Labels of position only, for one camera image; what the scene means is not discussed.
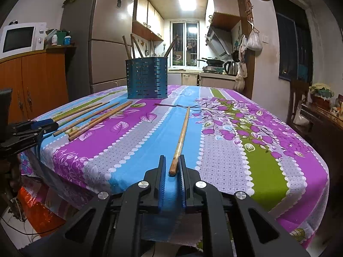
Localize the kitchen window with bars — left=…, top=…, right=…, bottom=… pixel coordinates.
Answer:
left=170, top=21, right=199, bottom=67

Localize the blue perforated utensil holder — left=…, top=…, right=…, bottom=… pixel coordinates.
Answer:
left=126, top=57, right=167, bottom=99

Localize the dark wooden side table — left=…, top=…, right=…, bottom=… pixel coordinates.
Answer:
left=297, top=103, right=343, bottom=167

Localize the floral purple blue tablecloth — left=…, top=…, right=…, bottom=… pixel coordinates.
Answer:
left=20, top=85, right=329, bottom=247

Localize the steel range hood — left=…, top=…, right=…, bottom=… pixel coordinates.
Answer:
left=206, top=26, right=233, bottom=59

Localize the long bamboo chopstick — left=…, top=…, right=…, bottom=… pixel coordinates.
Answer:
left=168, top=107, right=190, bottom=177

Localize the worn bamboo chopstick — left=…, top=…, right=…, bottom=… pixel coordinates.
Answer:
left=131, top=34, right=144, bottom=58

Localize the hanging white plastic bag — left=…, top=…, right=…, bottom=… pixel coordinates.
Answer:
left=247, top=28, right=263, bottom=51

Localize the potted plant with flowers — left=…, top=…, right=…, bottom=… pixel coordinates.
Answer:
left=309, top=83, right=334, bottom=110

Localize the green-patterned bamboo chopstick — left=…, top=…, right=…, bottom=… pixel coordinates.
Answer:
left=130, top=33, right=135, bottom=59

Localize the small white bottle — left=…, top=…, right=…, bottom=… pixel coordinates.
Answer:
left=51, top=34, right=58, bottom=45

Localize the dark brown wooden chopstick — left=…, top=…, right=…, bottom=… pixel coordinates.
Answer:
left=122, top=36, right=131, bottom=60

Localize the wooden chair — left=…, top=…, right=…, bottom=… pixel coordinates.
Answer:
left=286, top=79, right=309, bottom=125

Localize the orange wooden cabinet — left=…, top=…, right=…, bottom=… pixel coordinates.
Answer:
left=0, top=45, right=76, bottom=123

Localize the steel electric kettle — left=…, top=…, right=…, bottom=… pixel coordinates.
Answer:
left=223, top=61, right=238, bottom=76

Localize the light bamboo chopstick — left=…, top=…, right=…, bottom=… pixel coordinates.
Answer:
left=68, top=100, right=134, bottom=142

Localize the white microwave oven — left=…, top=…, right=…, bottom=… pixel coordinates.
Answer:
left=1, top=22, right=47, bottom=59

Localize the black wok on stove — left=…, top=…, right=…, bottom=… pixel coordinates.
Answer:
left=197, top=57, right=224, bottom=67

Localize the dark window frame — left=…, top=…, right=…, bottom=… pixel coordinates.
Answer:
left=273, top=0, right=313, bottom=84

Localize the grey multi-door refrigerator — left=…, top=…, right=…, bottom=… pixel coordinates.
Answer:
left=60, top=0, right=134, bottom=100

